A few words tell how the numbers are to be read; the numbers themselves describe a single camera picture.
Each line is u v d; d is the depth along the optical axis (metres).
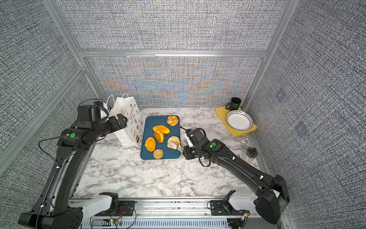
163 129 1.02
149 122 1.10
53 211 0.36
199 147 0.57
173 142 0.90
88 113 0.47
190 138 0.61
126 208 0.73
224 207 0.65
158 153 0.90
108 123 0.60
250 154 0.82
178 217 0.72
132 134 0.90
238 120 1.10
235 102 1.13
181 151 0.77
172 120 1.07
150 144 0.93
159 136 0.95
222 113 1.16
